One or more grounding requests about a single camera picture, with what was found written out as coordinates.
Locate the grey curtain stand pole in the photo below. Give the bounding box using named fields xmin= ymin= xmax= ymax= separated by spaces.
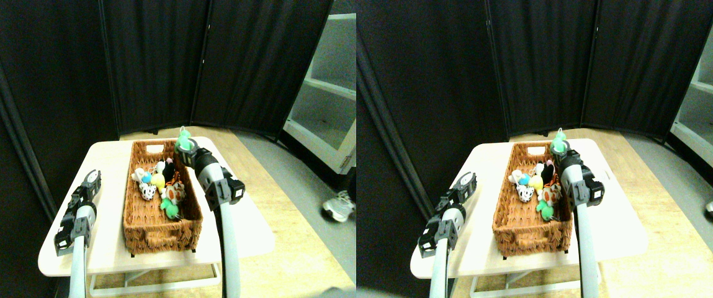
xmin=356 ymin=31 xmax=431 ymax=223
xmin=0 ymin=0 xmax=59 ymax=221

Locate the orange white toy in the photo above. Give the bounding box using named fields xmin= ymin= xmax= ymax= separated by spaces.
xmin=163 ymin=182 xmax=187 ymax=204
xmin=538 ymin=185 xmax=562 ymax=207

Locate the pale green toy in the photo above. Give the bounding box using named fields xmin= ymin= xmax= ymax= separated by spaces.
xmin=550 ymin=127 xmax=568 ymax=153
xmin=176 ymin=126 xmax=194 ymax=151

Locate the brown wicker basket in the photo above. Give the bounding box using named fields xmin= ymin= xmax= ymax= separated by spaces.
xmin=123 ymin=140 xmax=204 ymax=253
xmin=493 ymin=142 xmax=573 ymax=256

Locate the low white table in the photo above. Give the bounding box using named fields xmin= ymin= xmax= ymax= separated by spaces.
xmin=38 ymin=137 xmax=276 ymax=296
xmin=411 ymin=139 xmax=648 ymax=297

